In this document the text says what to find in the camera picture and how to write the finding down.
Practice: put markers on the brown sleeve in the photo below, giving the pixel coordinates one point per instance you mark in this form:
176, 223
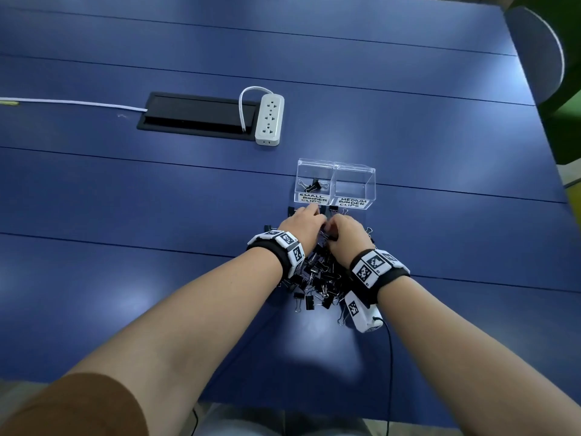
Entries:
68, 408

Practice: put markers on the grey trousers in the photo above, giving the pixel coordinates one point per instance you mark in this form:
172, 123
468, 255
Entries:
295, 424

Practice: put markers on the white power strip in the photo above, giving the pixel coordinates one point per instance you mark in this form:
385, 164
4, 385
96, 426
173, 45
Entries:
269, 118

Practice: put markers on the clear plastic box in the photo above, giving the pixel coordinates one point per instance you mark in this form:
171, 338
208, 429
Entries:
356, 186
313, 170

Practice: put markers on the person's right hand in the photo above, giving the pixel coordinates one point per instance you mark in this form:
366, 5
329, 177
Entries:
350, 238

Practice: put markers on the person's right fingers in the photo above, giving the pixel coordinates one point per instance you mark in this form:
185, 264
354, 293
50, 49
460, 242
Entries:
332, 227

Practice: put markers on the pile of black binder clips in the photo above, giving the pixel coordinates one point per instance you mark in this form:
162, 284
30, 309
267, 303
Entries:
317, 281

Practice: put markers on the black wristband with marker tags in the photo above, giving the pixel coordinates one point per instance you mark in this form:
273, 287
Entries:
370, 276
286, 249

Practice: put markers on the small black clip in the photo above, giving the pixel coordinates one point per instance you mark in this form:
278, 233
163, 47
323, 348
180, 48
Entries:
319, 184

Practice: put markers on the person's left hand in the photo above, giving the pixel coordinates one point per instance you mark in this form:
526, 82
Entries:
299, 227

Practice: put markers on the person's left fingers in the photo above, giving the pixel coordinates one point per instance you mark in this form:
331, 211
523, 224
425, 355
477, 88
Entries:
312, 214

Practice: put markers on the person's left forearm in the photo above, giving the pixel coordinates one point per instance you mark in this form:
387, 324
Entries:
181, 331

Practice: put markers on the person's right forearm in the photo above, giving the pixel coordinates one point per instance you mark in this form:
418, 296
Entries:
458, 354

